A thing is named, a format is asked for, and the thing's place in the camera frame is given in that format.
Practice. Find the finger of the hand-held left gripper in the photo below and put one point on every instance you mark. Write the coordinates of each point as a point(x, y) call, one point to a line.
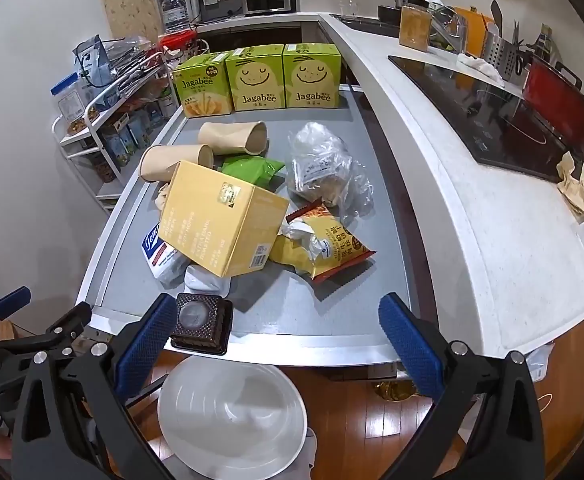
point(69, 322)
point(14, 299)

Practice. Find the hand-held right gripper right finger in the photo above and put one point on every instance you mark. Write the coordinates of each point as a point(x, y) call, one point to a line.
point(411, 345)

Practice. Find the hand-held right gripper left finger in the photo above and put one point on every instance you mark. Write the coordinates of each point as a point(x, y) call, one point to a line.
point(142, 340)

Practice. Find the dark brown cake container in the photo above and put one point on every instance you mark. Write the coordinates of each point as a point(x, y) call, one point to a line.
point(202, 320)

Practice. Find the blue white tissue packet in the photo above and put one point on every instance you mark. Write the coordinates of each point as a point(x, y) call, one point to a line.
point(159, 255)

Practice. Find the white plastic tray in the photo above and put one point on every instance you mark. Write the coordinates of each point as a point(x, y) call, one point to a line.
point(207, 280)

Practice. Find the white bowl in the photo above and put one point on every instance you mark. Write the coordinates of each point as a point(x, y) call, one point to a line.
point(232, 410)

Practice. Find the orange yellow snack packet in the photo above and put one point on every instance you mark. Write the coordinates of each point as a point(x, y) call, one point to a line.
point(339, 245)

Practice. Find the yellow cardboard box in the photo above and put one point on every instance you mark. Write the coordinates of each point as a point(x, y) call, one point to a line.
point(222, 225)

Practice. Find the brown paper cup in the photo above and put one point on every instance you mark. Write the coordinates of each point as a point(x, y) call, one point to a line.
point(169, 162)
point(227, 137)

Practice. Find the clear plastic bag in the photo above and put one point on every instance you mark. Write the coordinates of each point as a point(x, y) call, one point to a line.
point(322, 165)

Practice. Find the green snack packet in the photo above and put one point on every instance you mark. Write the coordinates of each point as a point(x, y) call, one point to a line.
point(252, 170)

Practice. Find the yellow oil bottle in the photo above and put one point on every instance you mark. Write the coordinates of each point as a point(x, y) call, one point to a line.
point(394, 391)

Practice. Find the white storage trolley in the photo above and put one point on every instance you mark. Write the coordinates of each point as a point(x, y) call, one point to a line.
point(94, 117)

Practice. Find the plastic jar blue lid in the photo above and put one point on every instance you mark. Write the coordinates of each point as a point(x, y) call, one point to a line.
point(72, 105)

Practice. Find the crumpled beige napkin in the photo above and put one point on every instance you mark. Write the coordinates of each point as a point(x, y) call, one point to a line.
point(579, 185)

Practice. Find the black induction cooktop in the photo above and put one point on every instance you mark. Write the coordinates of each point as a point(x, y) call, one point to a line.
point(476, 115)

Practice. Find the blue patterned bag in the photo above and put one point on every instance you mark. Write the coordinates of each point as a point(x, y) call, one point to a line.
point(94, 65)

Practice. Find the green snack box fries picture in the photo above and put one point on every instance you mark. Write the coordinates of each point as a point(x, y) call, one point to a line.
point(202, 87)

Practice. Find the transparent zip pouch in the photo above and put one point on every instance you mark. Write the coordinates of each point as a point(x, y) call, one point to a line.
point(132, 57)

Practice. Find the green snack box smiling face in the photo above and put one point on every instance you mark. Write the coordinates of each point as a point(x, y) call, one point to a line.
point(312, 77)
point(254, 80)

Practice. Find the white cloth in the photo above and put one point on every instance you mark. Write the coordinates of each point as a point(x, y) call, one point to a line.
point(481, 67)

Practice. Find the red cooking pot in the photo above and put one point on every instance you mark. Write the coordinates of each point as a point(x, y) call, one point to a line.
point(561, 97)

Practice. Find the red lidded container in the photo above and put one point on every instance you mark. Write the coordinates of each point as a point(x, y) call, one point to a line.
point(178, 42)

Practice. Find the steel utensil holder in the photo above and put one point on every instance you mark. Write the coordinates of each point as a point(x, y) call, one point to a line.
point(502, 55)

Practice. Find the orange cutting board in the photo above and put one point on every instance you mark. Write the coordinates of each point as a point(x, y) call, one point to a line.
point(474, 27)

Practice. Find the black spatula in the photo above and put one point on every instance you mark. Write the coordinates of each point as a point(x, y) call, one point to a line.
point(496, 12)

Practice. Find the dish soap bottle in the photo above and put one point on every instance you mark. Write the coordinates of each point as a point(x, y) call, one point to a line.
point(436, 1)

